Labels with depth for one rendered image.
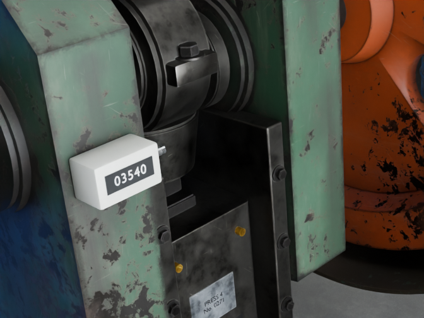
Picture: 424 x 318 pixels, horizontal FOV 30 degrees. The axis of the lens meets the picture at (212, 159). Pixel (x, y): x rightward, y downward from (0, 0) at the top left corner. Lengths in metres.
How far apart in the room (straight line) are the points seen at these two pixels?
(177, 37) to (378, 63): 0.39
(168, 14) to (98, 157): 0.20
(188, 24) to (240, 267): 0.31
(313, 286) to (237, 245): 1.94
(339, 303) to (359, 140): 1.65
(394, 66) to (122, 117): 0.50
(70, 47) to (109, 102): 0.07
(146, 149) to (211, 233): 0.24
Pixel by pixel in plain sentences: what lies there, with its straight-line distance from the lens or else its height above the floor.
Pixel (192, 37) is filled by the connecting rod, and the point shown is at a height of 1.38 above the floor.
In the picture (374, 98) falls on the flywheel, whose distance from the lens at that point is 1.15.
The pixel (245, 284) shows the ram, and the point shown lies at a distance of 0.99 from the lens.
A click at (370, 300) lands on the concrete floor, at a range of 2.81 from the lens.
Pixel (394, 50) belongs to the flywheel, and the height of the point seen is 1.28.
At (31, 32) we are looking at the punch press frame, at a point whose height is 1.45.
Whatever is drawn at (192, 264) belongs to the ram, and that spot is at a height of 1.13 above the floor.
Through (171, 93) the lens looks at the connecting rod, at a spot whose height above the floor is 1.34.
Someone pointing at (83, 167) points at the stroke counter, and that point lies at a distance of 0.68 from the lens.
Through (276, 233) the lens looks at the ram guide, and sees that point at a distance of 0.94.
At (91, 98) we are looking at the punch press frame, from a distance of 0.70.
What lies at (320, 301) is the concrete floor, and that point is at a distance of 2.80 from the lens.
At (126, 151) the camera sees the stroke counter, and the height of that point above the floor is 1.33.
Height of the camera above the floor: 1.60
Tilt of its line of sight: 24 degrees down
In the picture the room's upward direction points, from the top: 6 degrees counter-clockwise
